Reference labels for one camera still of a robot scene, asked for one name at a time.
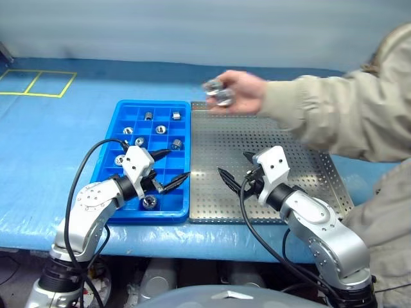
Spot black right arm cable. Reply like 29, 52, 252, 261
240, 178, 347, 308

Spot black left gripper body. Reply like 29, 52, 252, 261
141, 173, 164, 195

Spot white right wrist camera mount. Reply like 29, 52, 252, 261
252, 146, 292, 206

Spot grey metal bar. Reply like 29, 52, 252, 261
0, 41, 15, 64

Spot person bare hand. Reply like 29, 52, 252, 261
205, 70, 267, 115

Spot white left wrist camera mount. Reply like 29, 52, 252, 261
121, 146, 155, 200

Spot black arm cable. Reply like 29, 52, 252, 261
63, 138, 129, 308
240, 178, 347, 308

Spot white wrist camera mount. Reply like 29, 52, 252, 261
121, 146, 155, 200
252, 146, 292, 206

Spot perforated steel tray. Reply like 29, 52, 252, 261
188, 101, 356, 225

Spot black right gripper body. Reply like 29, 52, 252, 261
243, 165, 265, 197

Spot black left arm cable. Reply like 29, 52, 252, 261
63, 138, 129, 308

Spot beige sleeved person arm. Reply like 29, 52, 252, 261
258, 22, 411, 163

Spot blue plastic compartment tray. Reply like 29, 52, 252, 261
90, 99, 191, 225

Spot beige jacket person torso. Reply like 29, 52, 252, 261
339, 158, 411, 308

